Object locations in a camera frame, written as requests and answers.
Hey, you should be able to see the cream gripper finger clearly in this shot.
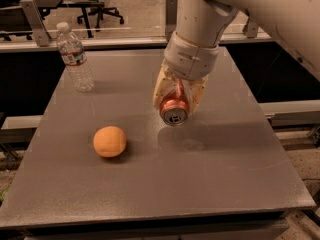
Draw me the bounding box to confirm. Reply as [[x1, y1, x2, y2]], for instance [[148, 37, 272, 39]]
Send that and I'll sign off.
[[153, 65, 176, 110], [183, 76, 208, 114]]

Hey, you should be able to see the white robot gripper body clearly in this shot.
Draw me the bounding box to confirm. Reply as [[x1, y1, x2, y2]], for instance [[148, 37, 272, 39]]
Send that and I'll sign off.
[[164, 32, 219, 81]]

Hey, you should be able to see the red coke can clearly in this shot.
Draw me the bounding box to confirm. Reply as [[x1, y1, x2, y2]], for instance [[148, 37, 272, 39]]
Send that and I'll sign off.
[[160, 79, 190, 126]]

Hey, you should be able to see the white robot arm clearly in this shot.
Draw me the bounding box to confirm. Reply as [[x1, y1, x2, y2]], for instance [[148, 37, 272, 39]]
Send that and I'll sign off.
[[153, 0, 320, 117]]

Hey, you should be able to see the orange fruit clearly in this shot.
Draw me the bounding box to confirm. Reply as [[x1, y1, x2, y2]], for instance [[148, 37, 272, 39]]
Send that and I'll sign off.
[[93, 126, 127, 158]]

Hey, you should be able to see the clear plastic water bottle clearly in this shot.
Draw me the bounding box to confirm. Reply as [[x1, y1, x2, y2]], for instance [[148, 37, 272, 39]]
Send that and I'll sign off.
[[56, 22, 94, 92]]

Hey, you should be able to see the black office chair left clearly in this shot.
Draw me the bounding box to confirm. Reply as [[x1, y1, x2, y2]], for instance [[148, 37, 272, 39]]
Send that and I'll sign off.
[[88, 0, 124, 29]]

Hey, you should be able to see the dark desk in background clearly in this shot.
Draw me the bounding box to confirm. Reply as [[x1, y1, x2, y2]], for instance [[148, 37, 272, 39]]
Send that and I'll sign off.
[[0, 0, 105, 41]]

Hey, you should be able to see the horizontal metal rail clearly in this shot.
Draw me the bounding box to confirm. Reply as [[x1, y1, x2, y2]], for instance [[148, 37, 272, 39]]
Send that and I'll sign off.
[[0, 33, 273, 53]]

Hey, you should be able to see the middle metal rail bracket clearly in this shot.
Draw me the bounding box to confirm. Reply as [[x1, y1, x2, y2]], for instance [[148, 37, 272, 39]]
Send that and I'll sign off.
[[165, 0, 178, 41]]

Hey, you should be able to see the metal rail bracket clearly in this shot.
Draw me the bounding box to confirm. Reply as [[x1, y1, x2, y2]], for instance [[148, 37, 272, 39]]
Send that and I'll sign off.
[[20, 0, 50, 47], [243, 18, 259, 38], [165, 0, 178, 41]]

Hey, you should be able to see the right metal rail bracket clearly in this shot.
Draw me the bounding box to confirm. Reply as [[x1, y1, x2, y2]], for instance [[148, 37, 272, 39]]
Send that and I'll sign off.
[[243, 18, 259, 38]]

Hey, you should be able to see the left metal rail bracket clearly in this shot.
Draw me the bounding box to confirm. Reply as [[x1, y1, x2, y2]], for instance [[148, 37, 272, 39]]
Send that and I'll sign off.
[[20, 0, 50, 47]]

